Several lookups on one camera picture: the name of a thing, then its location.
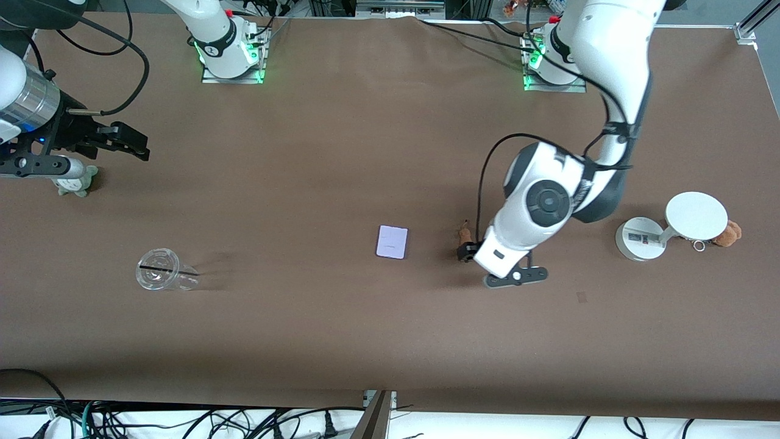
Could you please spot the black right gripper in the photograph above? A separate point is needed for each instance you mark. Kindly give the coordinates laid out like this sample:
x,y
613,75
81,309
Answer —
x,y
68,132

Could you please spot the brown lion statue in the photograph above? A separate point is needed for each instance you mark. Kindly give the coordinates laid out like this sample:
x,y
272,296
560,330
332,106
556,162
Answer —
x,y
465,233

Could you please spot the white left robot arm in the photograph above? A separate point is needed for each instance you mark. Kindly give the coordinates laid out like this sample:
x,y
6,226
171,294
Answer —
x,y
548,201

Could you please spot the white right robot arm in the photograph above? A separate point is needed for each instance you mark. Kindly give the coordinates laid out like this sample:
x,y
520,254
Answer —
x,y
219,36

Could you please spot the grey totoro plush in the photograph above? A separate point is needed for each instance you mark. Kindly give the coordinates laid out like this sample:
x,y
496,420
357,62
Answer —
x,y
76,184

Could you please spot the brown table cover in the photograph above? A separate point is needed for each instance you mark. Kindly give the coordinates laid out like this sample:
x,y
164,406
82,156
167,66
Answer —
x,y
426,335

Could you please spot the black straw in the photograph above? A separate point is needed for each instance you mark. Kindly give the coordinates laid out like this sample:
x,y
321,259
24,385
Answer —
x,y
164,269

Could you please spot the clear plastic cup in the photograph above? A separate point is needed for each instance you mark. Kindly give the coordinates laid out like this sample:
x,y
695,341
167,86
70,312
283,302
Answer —
x,y
159,271

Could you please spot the black power plug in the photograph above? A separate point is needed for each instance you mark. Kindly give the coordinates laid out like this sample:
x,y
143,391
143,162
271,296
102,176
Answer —
x,y
330,425

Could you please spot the white round desk lamp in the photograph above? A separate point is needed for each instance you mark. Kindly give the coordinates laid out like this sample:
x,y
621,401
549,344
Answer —
x,y
694,216

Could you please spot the orange toy figure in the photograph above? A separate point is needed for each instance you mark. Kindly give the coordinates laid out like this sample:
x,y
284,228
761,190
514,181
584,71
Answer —
x,y
512,7

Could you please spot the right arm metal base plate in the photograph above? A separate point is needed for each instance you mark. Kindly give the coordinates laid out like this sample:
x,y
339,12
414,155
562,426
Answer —
x,y
263,61

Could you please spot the grey metal post bracket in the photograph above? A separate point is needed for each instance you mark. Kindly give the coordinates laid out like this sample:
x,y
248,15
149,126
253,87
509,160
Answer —
x,y
375,417

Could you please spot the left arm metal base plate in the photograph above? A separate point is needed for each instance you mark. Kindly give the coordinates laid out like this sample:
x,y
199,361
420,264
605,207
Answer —
x,y
582,89

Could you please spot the silver metal frame bar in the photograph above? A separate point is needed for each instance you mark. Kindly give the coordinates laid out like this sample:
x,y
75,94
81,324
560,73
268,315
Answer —
x,y
399,7

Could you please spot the aluminium frame profile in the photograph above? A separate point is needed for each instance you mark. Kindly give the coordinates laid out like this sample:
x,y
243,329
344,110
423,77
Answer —
x,y
752,21

